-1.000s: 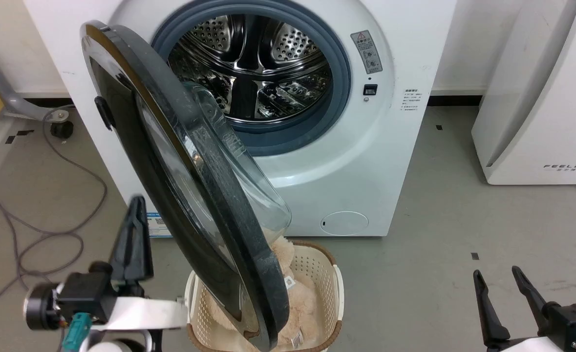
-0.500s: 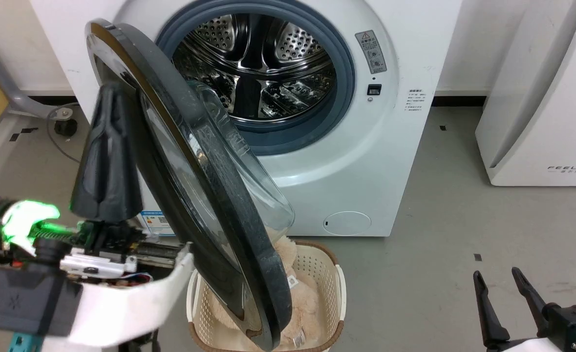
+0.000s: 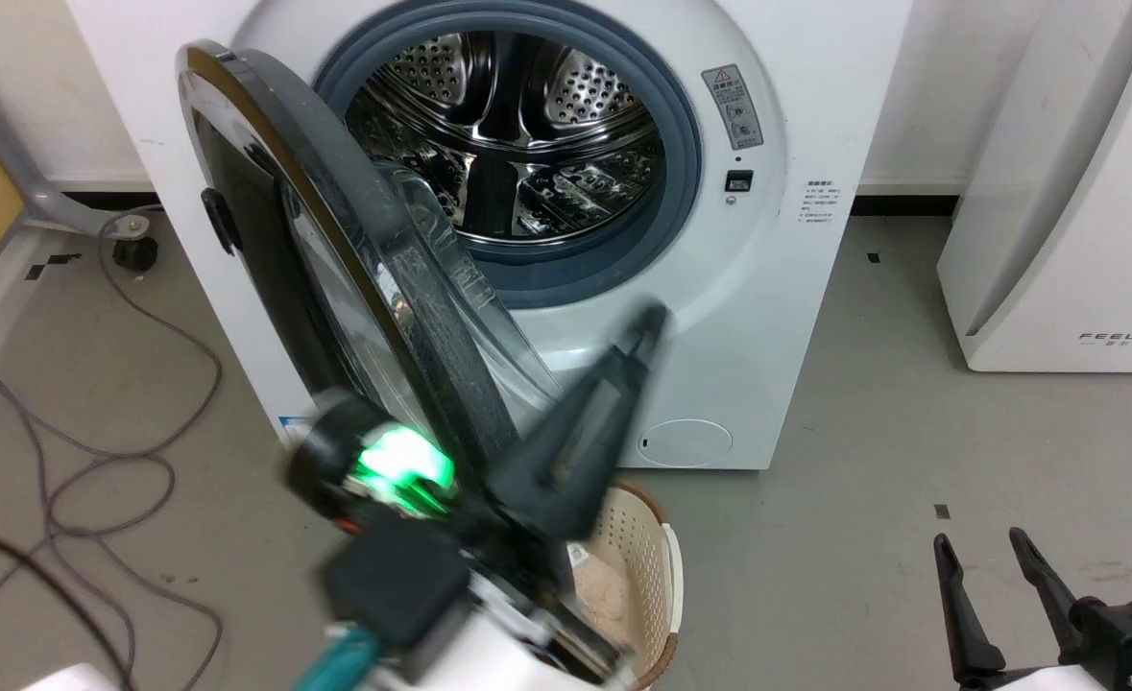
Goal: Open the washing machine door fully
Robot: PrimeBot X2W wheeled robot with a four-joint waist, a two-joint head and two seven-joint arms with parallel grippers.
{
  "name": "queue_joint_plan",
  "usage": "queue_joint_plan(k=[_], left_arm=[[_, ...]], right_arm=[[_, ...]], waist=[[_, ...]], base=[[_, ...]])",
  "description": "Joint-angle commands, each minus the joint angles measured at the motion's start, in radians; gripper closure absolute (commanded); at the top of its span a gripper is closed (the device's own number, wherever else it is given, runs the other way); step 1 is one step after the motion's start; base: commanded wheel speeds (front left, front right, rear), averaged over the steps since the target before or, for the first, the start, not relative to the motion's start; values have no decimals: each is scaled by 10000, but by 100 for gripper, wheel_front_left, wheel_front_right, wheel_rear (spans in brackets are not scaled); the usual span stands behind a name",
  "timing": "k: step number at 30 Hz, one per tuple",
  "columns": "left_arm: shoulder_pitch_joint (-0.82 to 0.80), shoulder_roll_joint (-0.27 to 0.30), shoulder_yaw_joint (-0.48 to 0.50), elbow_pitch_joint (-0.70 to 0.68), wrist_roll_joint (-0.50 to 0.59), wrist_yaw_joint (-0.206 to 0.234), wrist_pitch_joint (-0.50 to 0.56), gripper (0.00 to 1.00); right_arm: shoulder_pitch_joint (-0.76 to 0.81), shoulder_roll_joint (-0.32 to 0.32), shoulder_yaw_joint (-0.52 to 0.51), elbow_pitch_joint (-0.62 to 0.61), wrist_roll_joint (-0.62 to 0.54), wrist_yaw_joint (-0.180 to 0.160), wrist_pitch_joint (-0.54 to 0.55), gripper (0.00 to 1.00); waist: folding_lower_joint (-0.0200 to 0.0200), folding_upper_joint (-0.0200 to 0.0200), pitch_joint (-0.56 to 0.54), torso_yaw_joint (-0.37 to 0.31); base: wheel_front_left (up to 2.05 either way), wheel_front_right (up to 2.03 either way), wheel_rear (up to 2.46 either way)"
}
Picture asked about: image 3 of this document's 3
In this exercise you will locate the white robot body part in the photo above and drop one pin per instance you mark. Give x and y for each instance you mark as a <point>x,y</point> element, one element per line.
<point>71,678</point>

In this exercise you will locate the white front-load washing machine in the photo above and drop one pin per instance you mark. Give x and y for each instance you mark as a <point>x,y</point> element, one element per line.
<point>796,317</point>

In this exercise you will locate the beige plastic laundry basket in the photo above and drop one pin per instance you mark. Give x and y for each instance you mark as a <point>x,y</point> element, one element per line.
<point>647,557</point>

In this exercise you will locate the round black washing machine door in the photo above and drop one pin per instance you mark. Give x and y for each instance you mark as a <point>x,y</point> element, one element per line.
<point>268,221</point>

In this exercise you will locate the round white filter cover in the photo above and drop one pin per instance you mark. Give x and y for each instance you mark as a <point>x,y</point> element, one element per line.
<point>686,443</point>

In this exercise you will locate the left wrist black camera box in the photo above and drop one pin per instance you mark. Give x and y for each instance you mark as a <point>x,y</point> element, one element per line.
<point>397,585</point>

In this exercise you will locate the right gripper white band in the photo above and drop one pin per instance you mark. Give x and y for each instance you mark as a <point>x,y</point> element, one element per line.
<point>1046,679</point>

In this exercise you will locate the white air purifier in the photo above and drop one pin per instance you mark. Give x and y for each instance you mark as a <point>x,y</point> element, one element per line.
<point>1084,240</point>

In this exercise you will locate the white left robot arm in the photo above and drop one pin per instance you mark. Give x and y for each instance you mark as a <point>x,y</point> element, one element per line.
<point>508,662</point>

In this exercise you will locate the pinkish cloth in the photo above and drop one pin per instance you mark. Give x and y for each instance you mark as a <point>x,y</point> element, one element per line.
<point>609,600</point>

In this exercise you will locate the black door latch socket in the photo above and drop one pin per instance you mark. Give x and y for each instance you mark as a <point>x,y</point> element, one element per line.
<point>739,180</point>

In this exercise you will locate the blue energy sticker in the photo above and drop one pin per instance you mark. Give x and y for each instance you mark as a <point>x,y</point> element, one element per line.
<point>292,428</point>

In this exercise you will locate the small printed text label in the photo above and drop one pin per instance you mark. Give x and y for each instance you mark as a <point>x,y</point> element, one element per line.
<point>819,202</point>

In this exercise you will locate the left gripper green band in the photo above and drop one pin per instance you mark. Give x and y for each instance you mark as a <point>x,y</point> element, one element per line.
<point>402,470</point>

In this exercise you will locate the stainless steel washer drum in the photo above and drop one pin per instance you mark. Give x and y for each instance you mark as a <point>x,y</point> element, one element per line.
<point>517,144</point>

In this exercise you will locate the grey metal frame leg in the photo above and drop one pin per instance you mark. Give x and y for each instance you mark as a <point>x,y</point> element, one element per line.
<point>37,197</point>

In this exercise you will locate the black caster wheel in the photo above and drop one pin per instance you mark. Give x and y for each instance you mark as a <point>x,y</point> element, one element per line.
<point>135,253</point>

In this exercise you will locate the grey rubber door gasket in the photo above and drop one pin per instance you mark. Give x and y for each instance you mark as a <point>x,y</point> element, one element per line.
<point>686,163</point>

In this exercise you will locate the grey warning sticker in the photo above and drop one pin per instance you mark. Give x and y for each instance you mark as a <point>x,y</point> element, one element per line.
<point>734,106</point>

